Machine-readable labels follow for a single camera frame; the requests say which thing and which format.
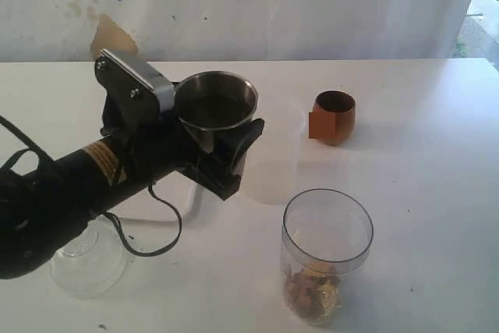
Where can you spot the clear glass with coins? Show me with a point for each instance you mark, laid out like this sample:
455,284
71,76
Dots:
326,226

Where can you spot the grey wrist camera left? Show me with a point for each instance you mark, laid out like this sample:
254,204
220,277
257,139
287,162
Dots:
137,95

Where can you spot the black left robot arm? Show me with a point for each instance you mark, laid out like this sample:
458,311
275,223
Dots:
45,209

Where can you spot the brown wooden cup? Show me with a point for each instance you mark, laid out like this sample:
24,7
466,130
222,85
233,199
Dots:
332,118

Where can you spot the gold and brown chocolates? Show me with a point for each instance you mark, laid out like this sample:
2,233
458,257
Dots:
312,292

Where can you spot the white rectangular tray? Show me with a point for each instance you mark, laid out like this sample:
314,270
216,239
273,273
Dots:
143,207

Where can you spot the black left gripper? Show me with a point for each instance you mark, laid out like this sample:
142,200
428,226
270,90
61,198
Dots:
211,158

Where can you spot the translucent plastic container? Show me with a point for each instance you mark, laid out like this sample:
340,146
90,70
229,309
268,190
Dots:
272,162

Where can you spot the stainless steel cup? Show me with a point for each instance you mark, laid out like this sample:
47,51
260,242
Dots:
210,102

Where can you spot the clear plastic dome lid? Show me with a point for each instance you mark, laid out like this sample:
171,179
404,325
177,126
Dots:
92,263

